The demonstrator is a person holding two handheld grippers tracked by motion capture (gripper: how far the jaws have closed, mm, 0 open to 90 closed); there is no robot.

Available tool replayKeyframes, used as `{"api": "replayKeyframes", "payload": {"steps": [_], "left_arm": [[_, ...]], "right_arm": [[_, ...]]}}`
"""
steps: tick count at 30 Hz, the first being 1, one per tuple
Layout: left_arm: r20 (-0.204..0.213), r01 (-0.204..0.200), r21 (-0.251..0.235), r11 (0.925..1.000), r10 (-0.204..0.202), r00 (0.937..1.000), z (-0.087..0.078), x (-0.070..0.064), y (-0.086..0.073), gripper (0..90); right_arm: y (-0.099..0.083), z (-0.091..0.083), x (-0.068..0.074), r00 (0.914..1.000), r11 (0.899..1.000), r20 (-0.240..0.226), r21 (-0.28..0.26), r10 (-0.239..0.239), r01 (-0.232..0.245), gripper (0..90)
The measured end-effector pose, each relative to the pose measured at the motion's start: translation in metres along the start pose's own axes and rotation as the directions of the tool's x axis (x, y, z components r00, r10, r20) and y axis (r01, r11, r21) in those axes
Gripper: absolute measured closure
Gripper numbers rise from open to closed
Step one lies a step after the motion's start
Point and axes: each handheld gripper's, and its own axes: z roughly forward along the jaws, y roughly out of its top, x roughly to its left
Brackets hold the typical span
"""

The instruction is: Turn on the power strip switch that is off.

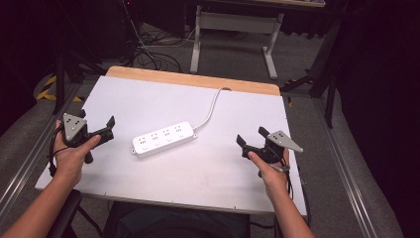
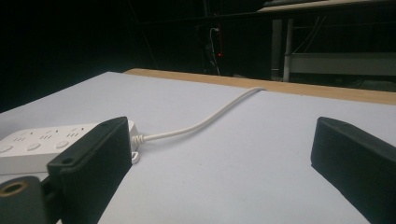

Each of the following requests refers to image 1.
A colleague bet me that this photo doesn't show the black metal stand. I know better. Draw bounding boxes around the black metal stand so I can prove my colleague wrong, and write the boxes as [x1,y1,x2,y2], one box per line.
[279,13,345,129]

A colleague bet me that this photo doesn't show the person's left hand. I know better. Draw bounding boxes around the person's left hand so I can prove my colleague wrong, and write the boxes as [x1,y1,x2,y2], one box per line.
[53,119,102,186]

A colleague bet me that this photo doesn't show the white table board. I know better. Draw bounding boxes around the white table board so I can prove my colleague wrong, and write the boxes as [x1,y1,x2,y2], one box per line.
[35,75,308,216]

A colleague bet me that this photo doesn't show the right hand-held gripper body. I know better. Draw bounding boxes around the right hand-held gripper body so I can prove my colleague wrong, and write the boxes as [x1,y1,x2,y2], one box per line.
[241,130,304,166]

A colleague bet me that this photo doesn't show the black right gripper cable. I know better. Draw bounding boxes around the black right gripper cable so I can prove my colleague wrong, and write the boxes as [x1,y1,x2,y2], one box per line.
[282,163,313,229]

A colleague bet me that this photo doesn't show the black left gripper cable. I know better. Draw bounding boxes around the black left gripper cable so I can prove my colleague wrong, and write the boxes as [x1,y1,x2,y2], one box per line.
[48,124,68,179]

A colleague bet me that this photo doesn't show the white power strip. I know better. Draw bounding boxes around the white power strip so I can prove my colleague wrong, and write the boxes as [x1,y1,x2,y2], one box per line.
[131,121,199,160]

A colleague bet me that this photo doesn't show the black floor cable bundle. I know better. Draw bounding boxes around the black floor cable bundle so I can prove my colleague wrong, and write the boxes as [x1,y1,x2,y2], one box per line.
[119,29,183,74]

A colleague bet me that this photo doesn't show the person's dark trouser legs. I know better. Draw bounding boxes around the person's dark trouser legs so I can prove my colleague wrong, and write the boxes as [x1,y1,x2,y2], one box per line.
[101,200,252,238]

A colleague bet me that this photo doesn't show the aluminium floor rail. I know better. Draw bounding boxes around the aluminium floor rail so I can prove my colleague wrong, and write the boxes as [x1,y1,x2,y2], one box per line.
[0,82,83,216]
[311,98,380,238]

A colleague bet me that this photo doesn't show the yellow black floor tape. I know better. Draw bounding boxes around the yellow black floor tape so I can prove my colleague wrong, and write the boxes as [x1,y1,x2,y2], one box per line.
[35,74,85,103]

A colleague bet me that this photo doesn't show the white power strip cable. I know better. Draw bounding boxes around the white power strip cable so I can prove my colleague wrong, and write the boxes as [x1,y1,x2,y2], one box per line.
[192,86,233,131]

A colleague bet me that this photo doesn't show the black tripod stand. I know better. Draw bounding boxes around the black tripod stand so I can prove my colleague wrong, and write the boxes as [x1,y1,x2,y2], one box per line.
[49,0,108,116]

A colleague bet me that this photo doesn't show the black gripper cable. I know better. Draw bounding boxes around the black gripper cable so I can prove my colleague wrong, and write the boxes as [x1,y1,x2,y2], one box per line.
[282,163,313,229]
[48,124,68,179]

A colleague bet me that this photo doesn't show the person's right hand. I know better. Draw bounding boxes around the person's right hand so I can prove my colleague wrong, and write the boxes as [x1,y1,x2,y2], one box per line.
[247,148,292,200]

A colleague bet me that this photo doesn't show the white metal desk frame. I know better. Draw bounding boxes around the white metal desk frame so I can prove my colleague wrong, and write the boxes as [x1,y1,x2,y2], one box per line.
[189,3,285,80]

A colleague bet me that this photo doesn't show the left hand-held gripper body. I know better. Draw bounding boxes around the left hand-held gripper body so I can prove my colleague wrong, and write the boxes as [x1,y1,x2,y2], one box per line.
[61,112,116,165]

